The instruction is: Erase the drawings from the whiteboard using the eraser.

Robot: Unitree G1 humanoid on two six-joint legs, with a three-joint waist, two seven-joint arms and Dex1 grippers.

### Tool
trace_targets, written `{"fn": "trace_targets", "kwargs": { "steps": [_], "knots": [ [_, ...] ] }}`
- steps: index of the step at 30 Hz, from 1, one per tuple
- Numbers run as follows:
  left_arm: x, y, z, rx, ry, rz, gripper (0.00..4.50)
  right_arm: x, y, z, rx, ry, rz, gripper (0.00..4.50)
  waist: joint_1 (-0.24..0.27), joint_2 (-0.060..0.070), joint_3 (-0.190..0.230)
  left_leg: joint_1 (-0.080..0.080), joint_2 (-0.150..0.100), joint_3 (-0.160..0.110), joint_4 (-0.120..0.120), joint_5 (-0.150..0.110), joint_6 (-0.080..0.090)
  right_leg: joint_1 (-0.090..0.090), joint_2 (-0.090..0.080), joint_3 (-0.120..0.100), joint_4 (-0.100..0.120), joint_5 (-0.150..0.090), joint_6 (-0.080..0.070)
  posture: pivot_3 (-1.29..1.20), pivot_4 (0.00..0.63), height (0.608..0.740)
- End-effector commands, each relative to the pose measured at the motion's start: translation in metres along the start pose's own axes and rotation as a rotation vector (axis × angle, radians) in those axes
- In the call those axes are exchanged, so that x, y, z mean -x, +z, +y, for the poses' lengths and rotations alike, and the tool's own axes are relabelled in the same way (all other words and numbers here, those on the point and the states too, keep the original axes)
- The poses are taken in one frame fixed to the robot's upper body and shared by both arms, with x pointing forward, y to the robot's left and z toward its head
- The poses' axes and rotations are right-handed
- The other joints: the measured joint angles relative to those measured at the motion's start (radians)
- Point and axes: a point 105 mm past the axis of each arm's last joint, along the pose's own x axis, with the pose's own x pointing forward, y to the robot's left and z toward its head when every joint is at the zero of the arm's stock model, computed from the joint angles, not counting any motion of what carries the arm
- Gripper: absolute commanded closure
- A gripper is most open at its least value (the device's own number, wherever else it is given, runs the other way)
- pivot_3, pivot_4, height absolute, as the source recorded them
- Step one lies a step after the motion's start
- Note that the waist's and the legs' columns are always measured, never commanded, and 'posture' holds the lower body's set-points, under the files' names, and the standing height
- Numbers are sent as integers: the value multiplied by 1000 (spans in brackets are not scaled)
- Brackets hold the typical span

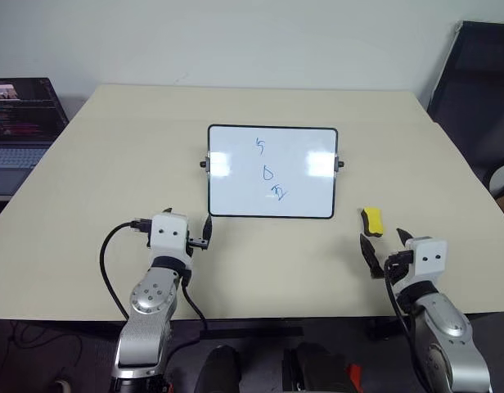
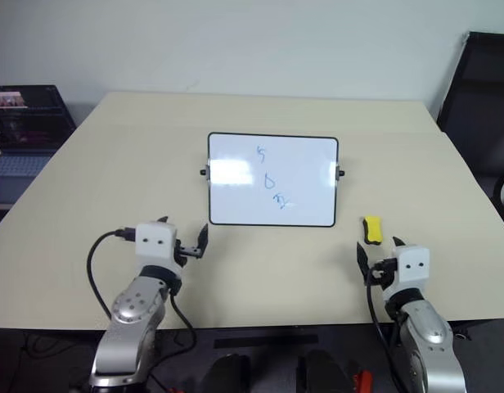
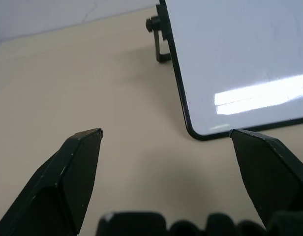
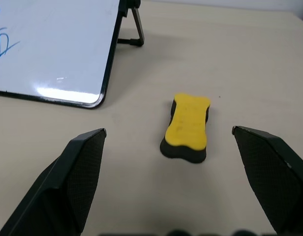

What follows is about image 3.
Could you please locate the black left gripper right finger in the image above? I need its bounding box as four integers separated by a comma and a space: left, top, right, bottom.
229, 128, 303, 231

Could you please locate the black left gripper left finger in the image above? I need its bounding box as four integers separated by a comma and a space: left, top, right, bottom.
0, 128, 104, 236

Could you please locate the black-framed whiteboard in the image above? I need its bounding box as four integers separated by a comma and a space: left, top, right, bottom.
158, 0, 303, 142

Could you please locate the black whiteboard stand bracket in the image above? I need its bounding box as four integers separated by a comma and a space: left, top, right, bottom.
146, 4, 171, 62

